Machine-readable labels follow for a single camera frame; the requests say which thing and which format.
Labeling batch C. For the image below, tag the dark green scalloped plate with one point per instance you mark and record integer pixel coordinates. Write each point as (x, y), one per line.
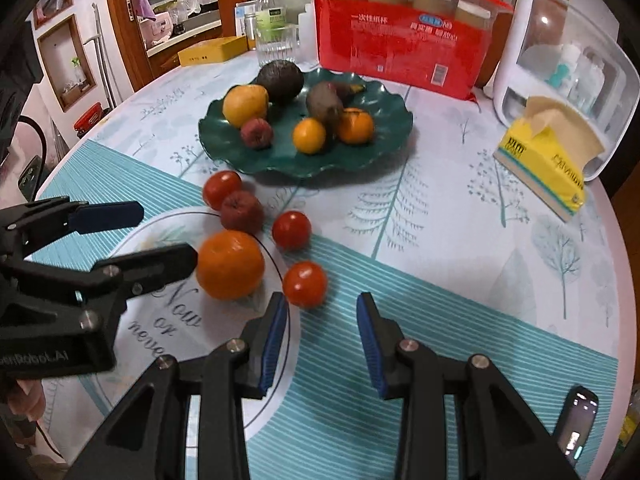
(280, 157)

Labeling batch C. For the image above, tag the red paper cup package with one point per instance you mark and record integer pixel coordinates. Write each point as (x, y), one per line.
(400, 45)

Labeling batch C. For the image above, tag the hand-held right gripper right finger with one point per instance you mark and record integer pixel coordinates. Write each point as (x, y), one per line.
(372, 345)

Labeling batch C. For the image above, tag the yellow tissue pack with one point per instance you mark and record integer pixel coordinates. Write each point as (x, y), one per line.
(545, 170)

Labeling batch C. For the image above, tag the yellow flat box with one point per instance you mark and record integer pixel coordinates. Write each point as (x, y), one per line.
(212, 51)

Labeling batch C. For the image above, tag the silver tin can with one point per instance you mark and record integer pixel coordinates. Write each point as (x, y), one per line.
(249, 27)

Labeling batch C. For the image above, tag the small yellow-orange tangerine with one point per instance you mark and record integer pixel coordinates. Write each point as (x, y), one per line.
(309, 136)

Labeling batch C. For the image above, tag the red lychee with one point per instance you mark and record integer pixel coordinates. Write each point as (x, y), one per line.
(242, 212)
(256, 133)

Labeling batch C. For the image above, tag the glass bottle green label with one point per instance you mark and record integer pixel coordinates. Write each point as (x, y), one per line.
(270, 15)

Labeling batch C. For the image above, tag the dark green avocado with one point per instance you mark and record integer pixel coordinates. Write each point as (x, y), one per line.
(280, 81)

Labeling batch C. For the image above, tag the large yellow-orange orange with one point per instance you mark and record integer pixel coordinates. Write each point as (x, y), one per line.
(244, 102)

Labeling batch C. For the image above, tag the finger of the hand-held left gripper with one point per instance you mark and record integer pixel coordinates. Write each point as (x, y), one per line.
(150, 266)
(107, 217)

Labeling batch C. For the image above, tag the orange tangerine with stem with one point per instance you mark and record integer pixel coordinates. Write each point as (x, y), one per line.
(357, 127)

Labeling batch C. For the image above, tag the white paper card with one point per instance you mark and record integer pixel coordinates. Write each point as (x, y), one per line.
(242, 12)

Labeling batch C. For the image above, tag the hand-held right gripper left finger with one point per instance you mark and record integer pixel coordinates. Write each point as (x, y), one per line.
(272, 345)

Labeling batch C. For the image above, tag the black smartphone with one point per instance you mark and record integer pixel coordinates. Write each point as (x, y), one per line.
(575, 425)

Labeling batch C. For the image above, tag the person's left hand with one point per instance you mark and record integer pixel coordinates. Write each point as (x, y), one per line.
(27, 400)

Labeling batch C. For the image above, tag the red cherry tomato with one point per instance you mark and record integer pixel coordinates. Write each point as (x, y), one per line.
(304, 284)
(291, 230)
(220, 187)

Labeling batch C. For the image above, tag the large orange mandarin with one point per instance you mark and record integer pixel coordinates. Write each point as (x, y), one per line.
(230, 265)

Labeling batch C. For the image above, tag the clear ribbed glass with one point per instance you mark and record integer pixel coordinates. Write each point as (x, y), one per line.
(276, 47)

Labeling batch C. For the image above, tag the white storage box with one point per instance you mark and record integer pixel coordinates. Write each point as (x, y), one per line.
(515, 70)

